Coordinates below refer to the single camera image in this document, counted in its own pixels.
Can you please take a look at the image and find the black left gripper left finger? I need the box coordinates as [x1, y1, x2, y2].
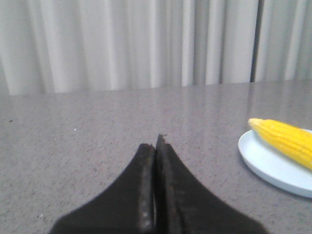
[50, 144, 155, 234]

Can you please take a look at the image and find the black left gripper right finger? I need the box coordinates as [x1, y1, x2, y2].
[155, 135, 267, 234]

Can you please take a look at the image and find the light blue round plate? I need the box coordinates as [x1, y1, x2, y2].
[238, 130, 312, 198]

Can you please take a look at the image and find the yellow corn cob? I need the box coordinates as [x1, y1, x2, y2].
[248, 118, 312, 170]

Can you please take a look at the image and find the white pleated curtain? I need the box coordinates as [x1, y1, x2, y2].
[0, 0, 312, 95]

